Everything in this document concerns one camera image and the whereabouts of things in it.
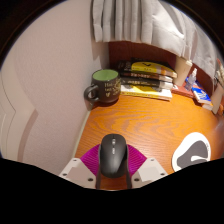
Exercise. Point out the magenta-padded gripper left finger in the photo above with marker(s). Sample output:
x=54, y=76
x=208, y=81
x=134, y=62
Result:
x=78, y=170

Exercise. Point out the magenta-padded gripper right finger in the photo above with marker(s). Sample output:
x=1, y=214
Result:
x=148, y=171

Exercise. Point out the dark grey computer mouse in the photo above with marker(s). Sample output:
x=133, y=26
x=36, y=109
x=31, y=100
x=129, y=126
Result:
x=113, y=156

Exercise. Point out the white and grey mouse pad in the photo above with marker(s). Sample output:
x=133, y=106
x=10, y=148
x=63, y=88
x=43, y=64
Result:
x=181, y=150

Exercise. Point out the white and yellow book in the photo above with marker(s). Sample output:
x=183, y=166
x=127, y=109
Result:
x=146, y=91

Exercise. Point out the dark mug with green inside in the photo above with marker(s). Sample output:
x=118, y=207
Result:
x=106, y=88

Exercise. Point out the red book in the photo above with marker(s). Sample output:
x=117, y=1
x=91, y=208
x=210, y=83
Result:
x=180, y=90

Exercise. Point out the blue book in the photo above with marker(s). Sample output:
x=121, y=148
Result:
x=201, y=96

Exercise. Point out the white pitcher vase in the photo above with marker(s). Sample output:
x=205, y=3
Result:
x=218, y=98

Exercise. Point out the black and yellow book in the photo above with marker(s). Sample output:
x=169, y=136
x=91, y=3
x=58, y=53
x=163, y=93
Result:
x=150, y=67

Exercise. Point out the white curtain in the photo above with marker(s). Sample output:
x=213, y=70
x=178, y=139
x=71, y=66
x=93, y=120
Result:
x=150, y=20

